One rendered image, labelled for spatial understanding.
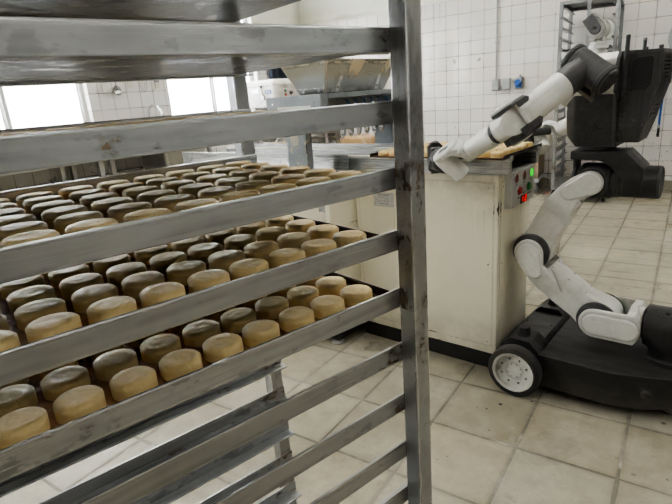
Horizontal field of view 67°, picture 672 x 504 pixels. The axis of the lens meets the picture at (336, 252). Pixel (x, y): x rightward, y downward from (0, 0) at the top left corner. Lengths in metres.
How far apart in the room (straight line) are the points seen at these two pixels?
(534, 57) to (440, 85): 1.10
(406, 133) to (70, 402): 0.51
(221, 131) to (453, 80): 6.03
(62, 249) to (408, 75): 0.45
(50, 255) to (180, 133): 0.17
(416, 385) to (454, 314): 1.47
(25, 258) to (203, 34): 0.27
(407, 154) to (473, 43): 5.78
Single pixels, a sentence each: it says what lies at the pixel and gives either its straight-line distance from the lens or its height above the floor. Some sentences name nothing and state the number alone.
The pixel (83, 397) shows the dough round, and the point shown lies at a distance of 0.62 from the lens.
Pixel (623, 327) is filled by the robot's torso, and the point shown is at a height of 0.29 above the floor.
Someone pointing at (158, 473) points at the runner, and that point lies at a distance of 0.64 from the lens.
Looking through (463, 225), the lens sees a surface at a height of 0.63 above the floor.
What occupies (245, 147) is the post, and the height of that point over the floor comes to 1.08.
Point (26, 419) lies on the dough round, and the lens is 0.62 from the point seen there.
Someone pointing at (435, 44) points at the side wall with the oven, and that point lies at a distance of 6.63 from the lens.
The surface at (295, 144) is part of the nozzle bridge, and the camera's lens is 2.32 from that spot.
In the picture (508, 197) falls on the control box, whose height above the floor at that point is 0.75.
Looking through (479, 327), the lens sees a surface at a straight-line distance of 2.24.
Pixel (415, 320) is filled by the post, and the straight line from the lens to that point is 0.77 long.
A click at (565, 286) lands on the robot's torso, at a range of 2.18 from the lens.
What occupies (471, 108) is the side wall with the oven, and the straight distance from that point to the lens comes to 6.46.
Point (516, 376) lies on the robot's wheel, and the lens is 2.15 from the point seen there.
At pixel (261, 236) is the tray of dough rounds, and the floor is 0.97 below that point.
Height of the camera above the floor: 1.17
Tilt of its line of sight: 17 degrees down
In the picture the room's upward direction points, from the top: 4 degrees counter-clockwise
